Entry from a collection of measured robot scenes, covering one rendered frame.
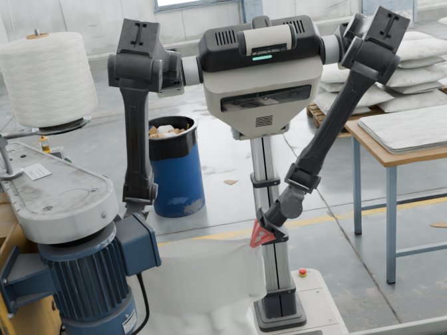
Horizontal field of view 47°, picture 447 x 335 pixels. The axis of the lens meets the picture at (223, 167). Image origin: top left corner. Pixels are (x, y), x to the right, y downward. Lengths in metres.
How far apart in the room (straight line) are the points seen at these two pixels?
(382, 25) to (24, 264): 0.88
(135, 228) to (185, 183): 2.61
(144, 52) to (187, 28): 8.22
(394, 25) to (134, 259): 0.74
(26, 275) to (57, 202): 0.15
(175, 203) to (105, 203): 2.78
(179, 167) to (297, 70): 2.06
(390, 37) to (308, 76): 0.51
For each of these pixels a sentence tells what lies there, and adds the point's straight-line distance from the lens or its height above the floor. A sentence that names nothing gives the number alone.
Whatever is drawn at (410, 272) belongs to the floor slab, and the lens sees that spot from 3.07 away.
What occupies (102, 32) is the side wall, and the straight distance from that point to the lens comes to 9.37.
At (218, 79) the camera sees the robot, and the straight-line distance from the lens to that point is 1.62.
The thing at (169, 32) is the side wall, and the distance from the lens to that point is 9.31.
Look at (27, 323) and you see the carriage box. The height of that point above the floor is 1.17.
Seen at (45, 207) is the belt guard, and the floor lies 1.42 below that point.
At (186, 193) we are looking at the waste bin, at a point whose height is 0.18.
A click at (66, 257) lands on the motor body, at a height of 1.33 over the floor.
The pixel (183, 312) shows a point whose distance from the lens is 1.52.
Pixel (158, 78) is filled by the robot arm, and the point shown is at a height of 1.57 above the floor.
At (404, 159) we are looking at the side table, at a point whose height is 0.75.
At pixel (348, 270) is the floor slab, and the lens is 3.06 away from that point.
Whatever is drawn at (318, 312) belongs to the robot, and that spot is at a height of 0.26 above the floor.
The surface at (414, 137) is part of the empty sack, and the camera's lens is 2.75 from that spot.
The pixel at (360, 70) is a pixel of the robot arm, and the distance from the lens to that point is 1.19.
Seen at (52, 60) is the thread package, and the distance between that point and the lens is 0.99.
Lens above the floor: 1.81
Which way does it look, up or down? 24 degrees down
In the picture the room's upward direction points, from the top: 8 degrees counter-clockwise
